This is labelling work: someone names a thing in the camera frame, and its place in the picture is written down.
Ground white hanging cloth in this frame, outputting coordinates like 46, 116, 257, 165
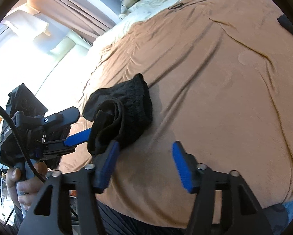
2, 12, 49, 37

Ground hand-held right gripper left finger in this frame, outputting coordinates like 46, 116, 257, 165
17, 141, 120, 235

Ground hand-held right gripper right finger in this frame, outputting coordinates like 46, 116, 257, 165
172, 141, 276, 235

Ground black garment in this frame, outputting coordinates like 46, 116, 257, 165
277, 15, 293, 42

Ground person's left hand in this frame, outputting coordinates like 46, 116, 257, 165
6, 163, 49, 211

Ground cream padded headboard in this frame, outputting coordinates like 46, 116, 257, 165
34, 29, 94, 103

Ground beige plush toy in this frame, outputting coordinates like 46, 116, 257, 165
118, 0, 143, 17

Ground cream bear print duvet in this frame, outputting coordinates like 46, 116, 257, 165
91, 0, 210, 52

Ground black pants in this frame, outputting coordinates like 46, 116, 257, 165
83, 73, 154, 156

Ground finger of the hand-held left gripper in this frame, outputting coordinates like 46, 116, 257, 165
42, 106, 80, 128
44, 127, 92, 155

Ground orange blanket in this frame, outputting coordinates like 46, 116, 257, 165
58, 0, 293, 228

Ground person's right leg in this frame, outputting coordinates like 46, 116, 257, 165
71, 198, 193, 235

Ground pink curtain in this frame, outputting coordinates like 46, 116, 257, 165
27, 0, 127, 47

